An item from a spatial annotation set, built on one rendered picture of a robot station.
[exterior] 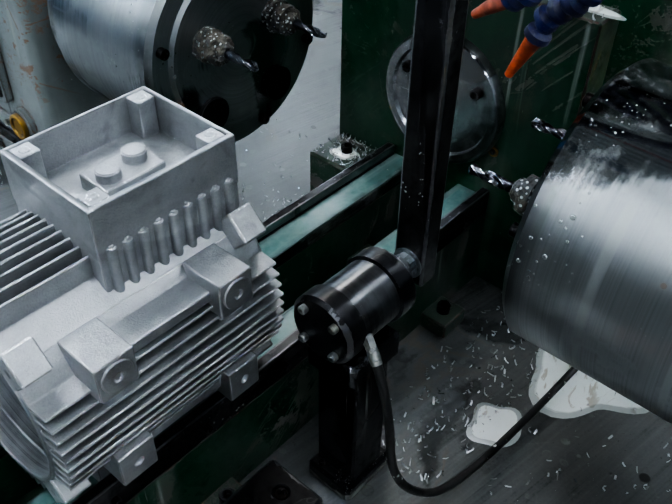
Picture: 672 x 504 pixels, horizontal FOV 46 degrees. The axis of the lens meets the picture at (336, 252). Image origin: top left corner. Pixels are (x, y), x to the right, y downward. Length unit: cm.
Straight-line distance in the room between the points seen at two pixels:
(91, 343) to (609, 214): 35
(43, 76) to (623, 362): 75
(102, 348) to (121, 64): 43
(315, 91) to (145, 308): 82
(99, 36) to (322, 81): 53
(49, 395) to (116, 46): 45
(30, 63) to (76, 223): 54
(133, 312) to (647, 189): 35
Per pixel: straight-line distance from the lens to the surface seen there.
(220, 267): 55
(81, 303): 54
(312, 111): 125
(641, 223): 56
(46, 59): 104
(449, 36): 53
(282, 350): 69
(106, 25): 88
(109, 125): 61
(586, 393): 87
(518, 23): 79
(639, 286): 56
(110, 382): 51
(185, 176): 54
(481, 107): 84
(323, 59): 141
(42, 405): 52
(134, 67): 86
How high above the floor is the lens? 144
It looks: 41 degrees down
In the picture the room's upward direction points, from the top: 1 degrees clockwise
